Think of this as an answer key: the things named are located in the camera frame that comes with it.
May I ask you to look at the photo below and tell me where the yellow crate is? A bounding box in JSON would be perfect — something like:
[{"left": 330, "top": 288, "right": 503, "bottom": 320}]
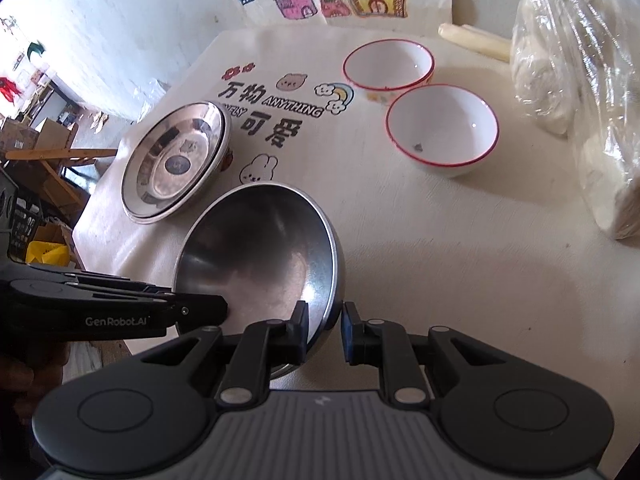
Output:
[{"left": 25, "top": 240, "right": 70, "bottom": 266}]

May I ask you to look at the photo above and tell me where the cream rolled stick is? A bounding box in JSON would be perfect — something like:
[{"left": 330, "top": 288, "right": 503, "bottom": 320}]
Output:
[{"left": 438, "top": 23, "right": 511, "bottom": 63}]

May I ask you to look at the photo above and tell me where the bottom steel plate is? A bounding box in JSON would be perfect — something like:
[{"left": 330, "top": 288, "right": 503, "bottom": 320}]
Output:
[{"left": 127, "top": 109, "right": 234, "bottom": 226}]

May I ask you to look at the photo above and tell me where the white bowl red rim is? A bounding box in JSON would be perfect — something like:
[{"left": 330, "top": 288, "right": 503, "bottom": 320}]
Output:
[{"left": 342, "top": 38, "right": 436, "bottom": 105}]

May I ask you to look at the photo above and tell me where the top steel plate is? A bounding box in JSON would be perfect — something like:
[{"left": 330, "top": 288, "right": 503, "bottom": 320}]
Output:
[{"left": 119, "top": 101, "right": 229, "bottom": 221}]

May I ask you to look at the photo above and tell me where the steel plate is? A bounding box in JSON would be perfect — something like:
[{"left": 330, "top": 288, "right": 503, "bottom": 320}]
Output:
[
  {"left": 127, "top": 109, "right": 234, "bottom": 226},
  {"left": 119, "top": 101, "right": 229, "bottom": 221}
]

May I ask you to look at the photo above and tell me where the wooden furniture frame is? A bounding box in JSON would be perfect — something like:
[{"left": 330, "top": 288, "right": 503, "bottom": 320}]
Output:
[{"left": 1, "top": 148, "right": 117, "bottom": 224}]

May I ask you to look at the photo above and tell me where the plastic bag of buns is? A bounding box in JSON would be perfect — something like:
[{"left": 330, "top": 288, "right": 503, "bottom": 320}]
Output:
[{"left": 510, "top": 0, "right": 639, "bottom": 240}]

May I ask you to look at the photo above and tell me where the cream printed canvas mat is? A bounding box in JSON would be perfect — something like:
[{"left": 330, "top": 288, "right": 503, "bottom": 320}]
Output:
[{"left": 73, "top": 26, "right": 639, "bottom": 476}]

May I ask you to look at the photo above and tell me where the large steel mixing bowl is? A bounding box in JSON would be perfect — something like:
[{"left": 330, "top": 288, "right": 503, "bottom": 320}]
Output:
[{"left": 174, "top": 182, "right": 345, "bottom": 354}]

